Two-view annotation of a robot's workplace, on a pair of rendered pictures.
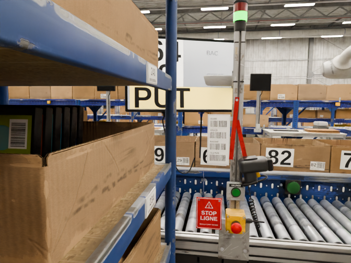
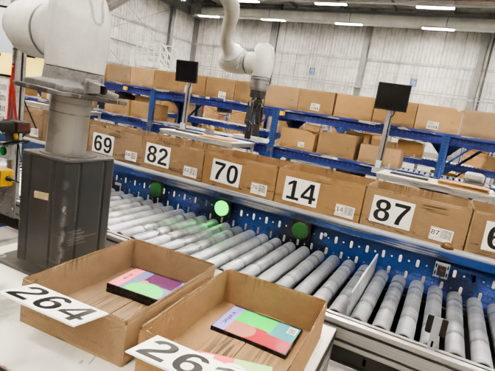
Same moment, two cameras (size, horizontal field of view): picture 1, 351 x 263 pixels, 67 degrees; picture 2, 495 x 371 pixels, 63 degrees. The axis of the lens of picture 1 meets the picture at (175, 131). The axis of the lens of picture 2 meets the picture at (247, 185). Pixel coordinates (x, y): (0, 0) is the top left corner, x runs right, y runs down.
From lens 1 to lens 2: 1.73 m
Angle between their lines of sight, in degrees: 17
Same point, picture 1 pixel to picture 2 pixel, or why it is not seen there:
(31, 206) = not seen: outside the picture
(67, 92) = (148, 78)
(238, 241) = (9, 199)
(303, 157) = (178, 159)
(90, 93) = (174, 83)
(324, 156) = (197, 161)
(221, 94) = (29, 63)
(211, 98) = not seen: hidden behind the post
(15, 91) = not seen: hidden behind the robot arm
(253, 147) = (135, 140)
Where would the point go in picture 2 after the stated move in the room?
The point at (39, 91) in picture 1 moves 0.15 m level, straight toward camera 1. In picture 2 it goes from (118, 72) to (118, 72)
